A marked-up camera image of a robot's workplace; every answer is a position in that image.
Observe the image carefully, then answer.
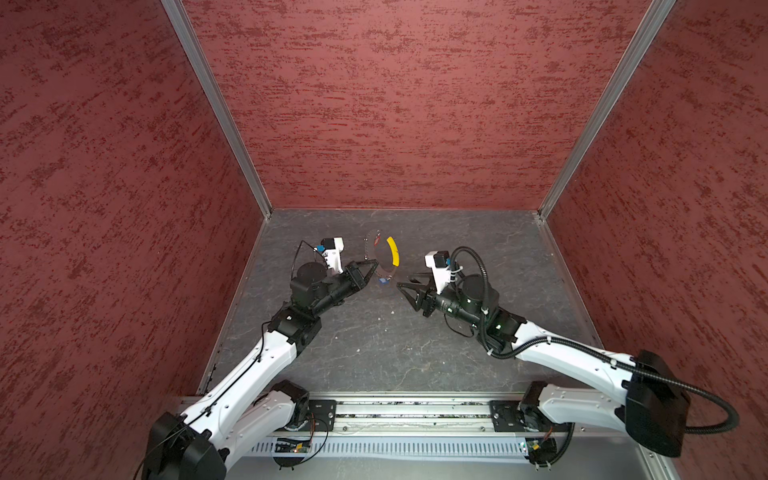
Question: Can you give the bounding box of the large perforated keyring yellow segment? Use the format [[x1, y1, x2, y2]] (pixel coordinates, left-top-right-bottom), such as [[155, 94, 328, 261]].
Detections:
[[364, 229, 400, 282]]

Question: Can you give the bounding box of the circuit board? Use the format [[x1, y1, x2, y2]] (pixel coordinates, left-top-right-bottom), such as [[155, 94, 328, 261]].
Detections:
[[526, 438, 558, 467], [274, 438, 312, 455]]

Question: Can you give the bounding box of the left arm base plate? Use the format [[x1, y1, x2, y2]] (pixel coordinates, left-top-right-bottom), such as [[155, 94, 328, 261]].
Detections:
[[299, 399, 338, 432]]

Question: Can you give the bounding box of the aluminium corner post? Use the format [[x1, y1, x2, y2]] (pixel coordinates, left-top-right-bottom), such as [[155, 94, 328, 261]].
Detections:
[[161, 0, 273, 220], [538, 0, 676, 223]]

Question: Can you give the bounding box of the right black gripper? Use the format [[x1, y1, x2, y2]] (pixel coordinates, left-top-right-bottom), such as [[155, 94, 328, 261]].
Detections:
[[397, 272, 484, 329]]

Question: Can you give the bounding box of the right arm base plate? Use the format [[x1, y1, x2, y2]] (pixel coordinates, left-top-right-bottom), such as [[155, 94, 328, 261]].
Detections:
[[489, 400, 526, 433]]

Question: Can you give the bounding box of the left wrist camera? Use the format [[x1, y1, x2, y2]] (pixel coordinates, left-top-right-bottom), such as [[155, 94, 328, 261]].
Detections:
[[316, 237, 344, 274]]

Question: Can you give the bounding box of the aluminium mounting rail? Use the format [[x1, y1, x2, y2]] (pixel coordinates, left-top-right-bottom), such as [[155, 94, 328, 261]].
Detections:
[[310, 385, 626, 436]]

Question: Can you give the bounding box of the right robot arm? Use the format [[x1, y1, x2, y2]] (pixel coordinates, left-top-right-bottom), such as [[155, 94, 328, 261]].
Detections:
[[397, 274, 691, 458]]

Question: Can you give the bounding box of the left circuit board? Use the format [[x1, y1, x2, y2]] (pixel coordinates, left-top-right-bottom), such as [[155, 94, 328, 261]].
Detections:
[[274, 438, 312, 455]]

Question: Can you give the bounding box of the right aluminium corner post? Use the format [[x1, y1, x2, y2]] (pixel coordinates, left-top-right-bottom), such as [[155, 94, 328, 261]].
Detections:
[[538, 0, 676, 223]]

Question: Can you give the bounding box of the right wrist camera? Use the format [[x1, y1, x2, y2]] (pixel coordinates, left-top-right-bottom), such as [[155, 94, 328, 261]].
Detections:
[[425, 250, 453, 294]]

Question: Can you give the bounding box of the right circuit board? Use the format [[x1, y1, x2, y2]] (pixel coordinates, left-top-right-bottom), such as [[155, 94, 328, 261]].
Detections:
[[526, 438, 558, 467]]

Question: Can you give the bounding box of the left aluminium corner post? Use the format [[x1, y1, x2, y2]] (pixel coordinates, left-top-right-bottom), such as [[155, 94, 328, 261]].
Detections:
[[161, 0, 273, 220]]

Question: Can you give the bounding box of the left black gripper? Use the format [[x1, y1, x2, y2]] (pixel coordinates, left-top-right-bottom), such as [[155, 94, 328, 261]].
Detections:
[[312, 259, 378, 316]]

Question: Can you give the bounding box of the white slotted cable duct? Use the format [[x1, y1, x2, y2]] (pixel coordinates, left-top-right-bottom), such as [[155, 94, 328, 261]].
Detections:
[[246, 436, 527, 463]]

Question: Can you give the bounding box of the black corrugated cable conduit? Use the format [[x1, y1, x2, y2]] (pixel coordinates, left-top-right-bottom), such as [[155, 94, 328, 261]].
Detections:
[[451, 245, 740, 436]]

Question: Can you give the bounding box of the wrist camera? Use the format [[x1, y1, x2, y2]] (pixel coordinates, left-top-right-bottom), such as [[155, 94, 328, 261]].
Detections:
[[316, 237, 344, 274], [425, 250, 453, 294]]

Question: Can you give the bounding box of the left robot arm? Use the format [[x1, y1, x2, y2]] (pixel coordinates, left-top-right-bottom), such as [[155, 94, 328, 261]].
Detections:
[[134, 260, 378, 479]]

